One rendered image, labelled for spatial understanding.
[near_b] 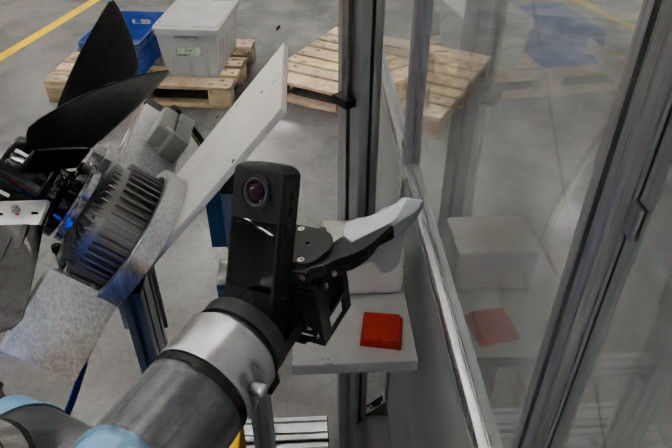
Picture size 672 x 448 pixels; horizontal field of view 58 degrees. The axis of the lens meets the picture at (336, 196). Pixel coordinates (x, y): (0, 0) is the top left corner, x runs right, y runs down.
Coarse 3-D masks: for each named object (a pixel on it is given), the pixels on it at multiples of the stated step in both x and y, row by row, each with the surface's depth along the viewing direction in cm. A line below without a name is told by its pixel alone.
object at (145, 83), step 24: (168, 72) 91; (96, 96) 83; (120, 96) 89; (144, 96) 93; (48, 120) 81; (72, 120) 88; (96, 120) 93; (120, 120) 97; (48, 144) 95; (72, 144) 98
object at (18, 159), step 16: (16, 144) 101; (0, 160) 99; (16, 160) 100; (0, 176) 99; (16, 176) 100; (32, 176) 101; (48, 176) 102; (64, 176) 105; (80, 176) 104; (16, 192) 100; (32, 192) 101; (48, 192) 103; (64, 192) 103; (64, 208) 102; (48, 224) 103
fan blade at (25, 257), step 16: (16, 224) 96; (0, 240) 93; (16, 240) 93; (32, 240) 93; (0, 256) 90; (16, 256) 90; (32, 256) 90; (0, 272) 88; (16, 272) 88; (32, 272) 87; (0, 288) 85; (16, 288) 85; (0, 304) 83; (16, 304) 82; (0, 320) 80; (16, 320) 79
